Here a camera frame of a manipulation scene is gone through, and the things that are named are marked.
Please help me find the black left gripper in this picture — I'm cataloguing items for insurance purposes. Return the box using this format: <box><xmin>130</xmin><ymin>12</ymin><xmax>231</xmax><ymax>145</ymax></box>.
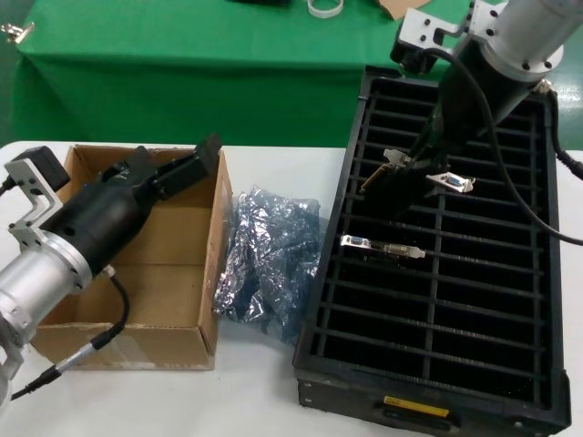
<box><xmin>45</xmin><ymin>133</ymin><xmax>223</xmax><ymax>277</ymax></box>

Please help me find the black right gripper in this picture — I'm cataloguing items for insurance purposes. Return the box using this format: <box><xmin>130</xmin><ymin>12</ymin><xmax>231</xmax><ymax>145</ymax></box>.
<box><xmin>406</xmin><ymin>43</ymin><xmax>532</xmax><ymax>181</ymax></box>

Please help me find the graphics card with DVI bracket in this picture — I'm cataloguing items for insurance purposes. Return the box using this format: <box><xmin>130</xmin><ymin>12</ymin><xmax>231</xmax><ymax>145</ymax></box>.
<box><xmin>358</xmin><ymin>147</ymin><xmax>478</xmax><ymax>218</ymax></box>

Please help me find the large open cardboard box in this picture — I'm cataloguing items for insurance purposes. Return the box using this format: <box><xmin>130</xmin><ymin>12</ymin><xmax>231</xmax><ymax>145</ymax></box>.
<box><xmin>31</xmin><ymin>144</ymin><xmax>233</xmax><ymax>372</ymax></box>

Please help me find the black slotted storage container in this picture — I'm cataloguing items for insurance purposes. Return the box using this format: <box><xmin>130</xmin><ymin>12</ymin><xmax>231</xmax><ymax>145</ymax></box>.
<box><xmin>291</xmin><ymin>66</ymin><xmax>573</xmax><ymax>437</ymax></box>

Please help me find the small flat cardboard box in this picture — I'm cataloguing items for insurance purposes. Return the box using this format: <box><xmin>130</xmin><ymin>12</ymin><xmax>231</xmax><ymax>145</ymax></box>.
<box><xmin>375</xmin><ymin>0</ymin><xmax>433</xmax><ymax>22</ymax></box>

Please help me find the green tablecloth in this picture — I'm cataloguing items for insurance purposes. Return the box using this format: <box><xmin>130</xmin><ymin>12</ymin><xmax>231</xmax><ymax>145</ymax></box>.
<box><xmin>12</xmin><ymin>0</ymin><xmax>528</xmax><ymax>149</ymax></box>

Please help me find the silver binder clip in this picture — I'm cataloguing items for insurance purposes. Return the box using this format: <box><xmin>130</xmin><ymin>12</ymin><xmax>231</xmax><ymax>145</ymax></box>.
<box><xmin>0</xmin><ymin>22</ymin><xmax>36</xmax><ymax>45</ymax></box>

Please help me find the thin right camera cable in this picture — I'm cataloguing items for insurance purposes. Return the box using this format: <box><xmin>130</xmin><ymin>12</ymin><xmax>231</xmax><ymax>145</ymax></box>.
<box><xmin>421</xmin><ymin>47</ymin><xmax>583</xmax><ymax>247</ymax></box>

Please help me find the graphics card with silver bracket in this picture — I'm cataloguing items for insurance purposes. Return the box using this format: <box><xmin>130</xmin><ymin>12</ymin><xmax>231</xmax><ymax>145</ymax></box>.
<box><xmin>340</xmin><ymin>233</ymin><xmax>427</xmax><ymax>268</ymax></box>

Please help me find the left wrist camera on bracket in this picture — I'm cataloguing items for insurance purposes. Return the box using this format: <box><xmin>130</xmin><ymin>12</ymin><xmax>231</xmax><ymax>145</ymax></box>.
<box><xmin>5</xmin><ymin>145</ymin><xmax>70</xmax><ymax>249</ymax></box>

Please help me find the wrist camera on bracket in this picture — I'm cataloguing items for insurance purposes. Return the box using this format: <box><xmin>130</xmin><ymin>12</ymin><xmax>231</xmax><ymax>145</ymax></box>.
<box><xmin>389</xmin><ymin>7</ymin><xmax>479</xmax><ymax>75</ymax></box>
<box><xmin>5</xmin><ymin>145</ymin><xmax>70</xmax><ymax>249</ymax></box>

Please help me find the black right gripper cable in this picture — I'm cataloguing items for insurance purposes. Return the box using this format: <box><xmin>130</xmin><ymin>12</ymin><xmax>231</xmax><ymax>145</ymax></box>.
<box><xmin>537</xmin><ymin>79</ymin><xmax>583</xmax><ymax>178</ymax></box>

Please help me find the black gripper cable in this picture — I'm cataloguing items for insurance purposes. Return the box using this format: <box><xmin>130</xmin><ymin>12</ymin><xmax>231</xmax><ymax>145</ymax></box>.
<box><xmin>537</xmin><ymin>79</ymin><xmax>583</xmax><ymax>178</ymax></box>
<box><xmin>8</xmin><ymin>266</ymin><xmax>131</xmax><ymax>401</ymax></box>

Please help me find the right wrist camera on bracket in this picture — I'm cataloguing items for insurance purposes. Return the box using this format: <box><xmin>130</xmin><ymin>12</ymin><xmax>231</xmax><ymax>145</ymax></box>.
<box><xmin>389</xmin><ymin>7</ymin><xmax>479</xmax><ymax>75</ymax></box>

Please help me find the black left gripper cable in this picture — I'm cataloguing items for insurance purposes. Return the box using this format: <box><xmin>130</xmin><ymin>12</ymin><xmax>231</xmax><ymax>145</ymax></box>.
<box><xmin>8</xmin><ymin>266</ymin><xmax>131</xmax><ymax>401</ymax></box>

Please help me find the clear tape ring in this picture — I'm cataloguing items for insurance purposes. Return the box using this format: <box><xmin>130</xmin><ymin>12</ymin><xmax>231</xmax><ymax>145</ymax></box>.
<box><xmin>305</xmin><ymin>0</ymin><xmax>343</xmax><ymax>19</ymax></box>

